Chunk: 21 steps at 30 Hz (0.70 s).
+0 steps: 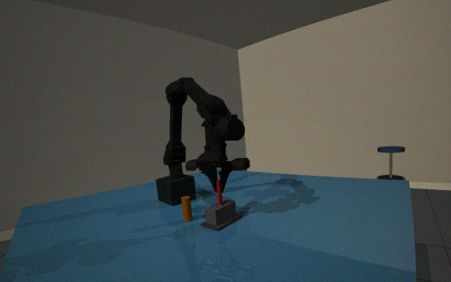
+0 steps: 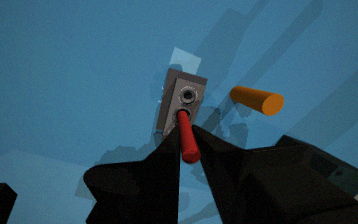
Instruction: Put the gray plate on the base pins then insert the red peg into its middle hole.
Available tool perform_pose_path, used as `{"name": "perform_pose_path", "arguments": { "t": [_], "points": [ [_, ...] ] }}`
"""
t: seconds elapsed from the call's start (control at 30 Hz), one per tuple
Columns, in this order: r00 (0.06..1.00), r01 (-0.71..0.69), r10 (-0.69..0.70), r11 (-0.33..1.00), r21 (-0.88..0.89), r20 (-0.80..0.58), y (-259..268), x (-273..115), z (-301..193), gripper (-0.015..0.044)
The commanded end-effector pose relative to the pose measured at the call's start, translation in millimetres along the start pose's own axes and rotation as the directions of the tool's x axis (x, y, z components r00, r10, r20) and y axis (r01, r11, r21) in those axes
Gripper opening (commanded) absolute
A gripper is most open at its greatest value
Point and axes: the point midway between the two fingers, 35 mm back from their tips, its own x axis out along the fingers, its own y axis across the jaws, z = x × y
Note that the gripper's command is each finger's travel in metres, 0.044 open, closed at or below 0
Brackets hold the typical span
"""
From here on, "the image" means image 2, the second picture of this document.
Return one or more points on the red peg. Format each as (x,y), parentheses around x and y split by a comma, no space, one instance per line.
(189,149)

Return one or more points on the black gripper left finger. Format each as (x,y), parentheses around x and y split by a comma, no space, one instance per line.
(159,172)

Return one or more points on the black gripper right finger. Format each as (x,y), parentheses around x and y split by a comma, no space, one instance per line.
(227,166)

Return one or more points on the orange-brown cylinder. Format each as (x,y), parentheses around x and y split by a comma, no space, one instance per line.
(262,101)

